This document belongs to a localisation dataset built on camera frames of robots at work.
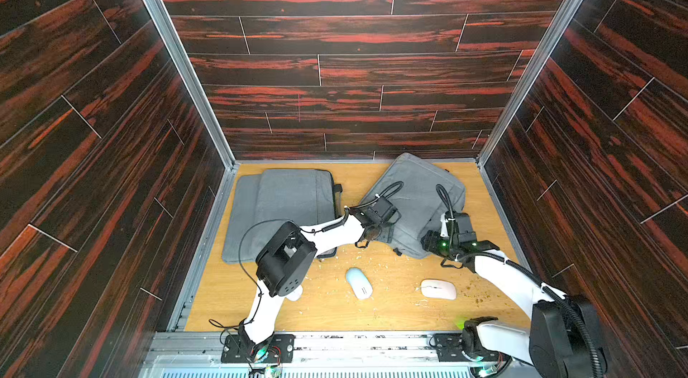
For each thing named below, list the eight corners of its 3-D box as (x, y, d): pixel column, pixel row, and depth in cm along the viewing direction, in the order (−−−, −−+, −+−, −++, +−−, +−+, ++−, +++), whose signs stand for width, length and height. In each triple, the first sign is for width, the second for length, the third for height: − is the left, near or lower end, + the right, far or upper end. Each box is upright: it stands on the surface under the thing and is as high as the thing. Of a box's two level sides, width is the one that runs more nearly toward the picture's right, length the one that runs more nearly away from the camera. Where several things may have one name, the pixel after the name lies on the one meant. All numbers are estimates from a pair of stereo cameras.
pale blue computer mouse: (359, 303, 83) (360, 300, 81) (343, 275, 89) (343, 271, 87) (374, 293, 85) (375, 291, 83) (357, 266, 91) (357, 263, 89)
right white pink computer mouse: (421, 296, 85) (422, 294, 83) (420, 280, 88) (421, 278, 86) (455, 301, 84) (457, 298, 82) (453, 284, 87) (455, 281, 86)
